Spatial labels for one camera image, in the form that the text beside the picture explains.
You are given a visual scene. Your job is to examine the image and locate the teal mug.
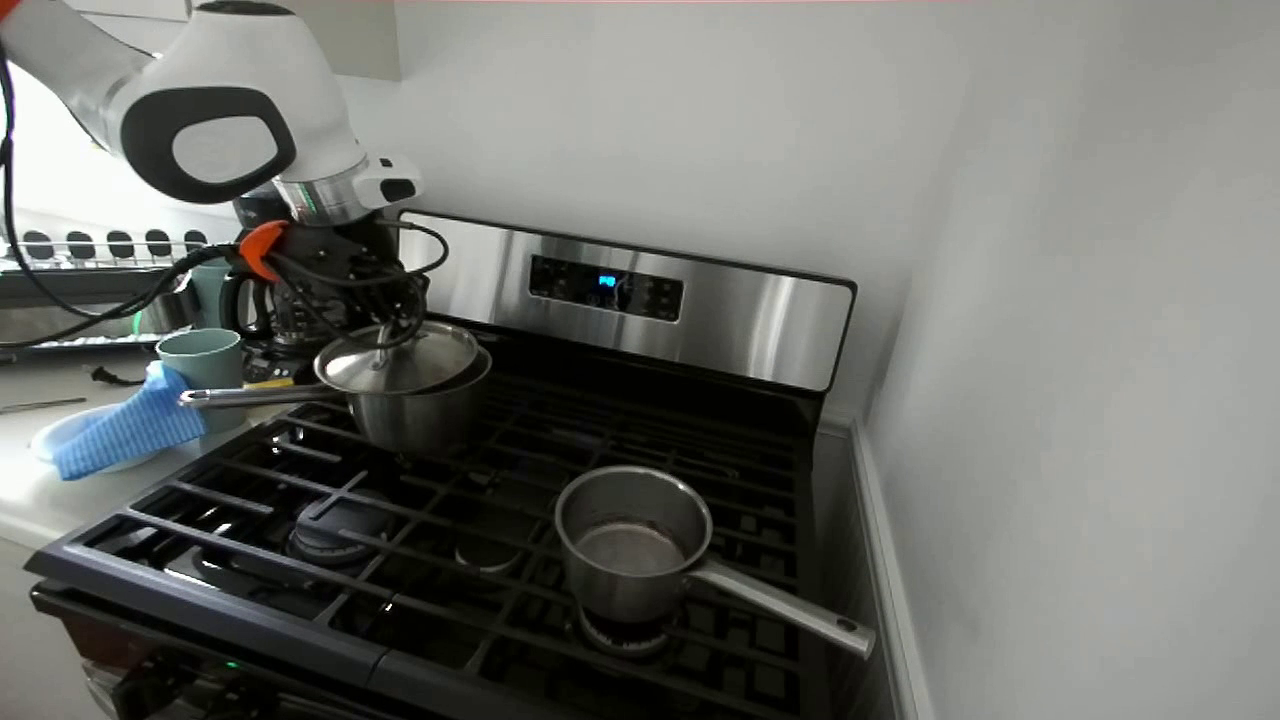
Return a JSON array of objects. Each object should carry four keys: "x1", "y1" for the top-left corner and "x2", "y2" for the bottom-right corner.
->
[
  {"x1": 185, "y1": 251, "x2": 241, "y2": 332},
  {"x1": 152, "y1": 326, "x2": 253, "y2": 394}
]

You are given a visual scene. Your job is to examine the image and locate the steel saucepan with round handle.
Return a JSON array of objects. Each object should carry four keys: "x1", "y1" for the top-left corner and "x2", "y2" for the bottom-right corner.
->
[{"x1": 553, "y1": 462, "x2": 879, "y2": 669}]

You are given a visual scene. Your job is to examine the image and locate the steel pot lid with handle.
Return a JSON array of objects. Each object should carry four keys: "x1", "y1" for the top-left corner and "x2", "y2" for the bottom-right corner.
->
[{"x1": 311, "y1": 317, "x2": 493, "y2": 401}]

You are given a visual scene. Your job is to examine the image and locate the thin black cord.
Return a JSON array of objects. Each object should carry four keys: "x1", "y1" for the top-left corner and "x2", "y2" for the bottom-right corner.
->
[{"x1": 87, "y1": 363, "x2": 167, "y2": 394}]

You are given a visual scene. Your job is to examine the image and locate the stainless steel countertop appliance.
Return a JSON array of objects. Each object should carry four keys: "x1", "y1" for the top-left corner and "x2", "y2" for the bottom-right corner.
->
[{"x1": 0, "y1": 216, "x2": 217, "y2": 362}]

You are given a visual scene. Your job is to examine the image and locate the stainless steel gas stove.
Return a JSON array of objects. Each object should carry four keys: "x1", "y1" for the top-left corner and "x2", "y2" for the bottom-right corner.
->
[{"x1": 21, "y1": 208, "x2": 884, "y2": 720}]

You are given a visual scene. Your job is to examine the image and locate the bright window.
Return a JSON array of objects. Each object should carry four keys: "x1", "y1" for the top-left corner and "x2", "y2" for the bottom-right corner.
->
[{"x1": 0, "y1": 36, "x2": 235, "y2": 237}]

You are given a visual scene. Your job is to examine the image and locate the orange cable clip at wrist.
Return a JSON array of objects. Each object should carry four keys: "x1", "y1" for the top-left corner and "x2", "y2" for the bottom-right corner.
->
[{"x1": 235, "y1": 216, "x2": 293, "y2": 290}]

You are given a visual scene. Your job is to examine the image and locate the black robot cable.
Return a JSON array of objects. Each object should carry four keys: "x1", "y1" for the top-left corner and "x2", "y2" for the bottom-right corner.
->
[{"x1": 0, "y1": 52, "x2": 454, "y2": 356}]

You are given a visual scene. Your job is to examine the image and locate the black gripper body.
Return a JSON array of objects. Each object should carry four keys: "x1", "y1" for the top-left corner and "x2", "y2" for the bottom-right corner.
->
[{"x1": 298, "y1": 216, "x2": 414, "y2": 326}]

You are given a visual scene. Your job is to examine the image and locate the black stove control display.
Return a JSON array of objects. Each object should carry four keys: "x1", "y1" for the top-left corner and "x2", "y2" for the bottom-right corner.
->
[{"x1": 525, "y1": 251, "x2": 690, "y2": 326}]

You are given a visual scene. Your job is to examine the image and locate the steel saucepan with flat handle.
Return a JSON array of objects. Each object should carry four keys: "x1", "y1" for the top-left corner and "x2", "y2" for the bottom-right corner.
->
[{"x1": 175, "y1": 335, "x2": 496, "y2": 462}]

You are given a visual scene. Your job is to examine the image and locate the blue cloth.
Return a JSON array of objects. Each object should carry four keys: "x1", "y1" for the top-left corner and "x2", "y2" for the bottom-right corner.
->
[{"x1": 31, "y1": 362, "x2": 211, "y2": 485}]

